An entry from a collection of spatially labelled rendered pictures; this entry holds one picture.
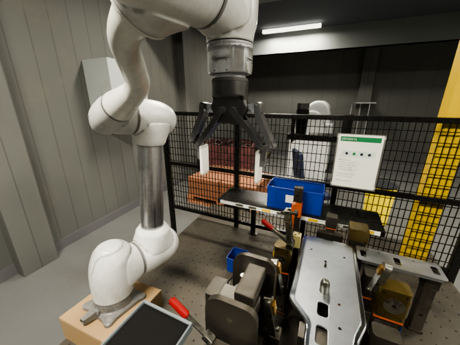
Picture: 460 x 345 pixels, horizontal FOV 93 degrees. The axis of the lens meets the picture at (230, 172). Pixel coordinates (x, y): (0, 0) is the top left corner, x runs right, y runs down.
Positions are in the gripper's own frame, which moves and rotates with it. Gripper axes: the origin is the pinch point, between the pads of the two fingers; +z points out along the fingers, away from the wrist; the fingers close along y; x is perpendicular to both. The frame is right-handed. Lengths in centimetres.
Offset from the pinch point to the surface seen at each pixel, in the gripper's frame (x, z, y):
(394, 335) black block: 16, 47, 44
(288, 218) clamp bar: 33.7, 27.3, 9.5
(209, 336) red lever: -12.4, 36.8, 0.3
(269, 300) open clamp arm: 2.1, 35.8, 10.8
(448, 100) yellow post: 96, -16, 68
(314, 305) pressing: 15, 46, 23
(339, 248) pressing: 50, 46, 30
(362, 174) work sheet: 90, 22, 39
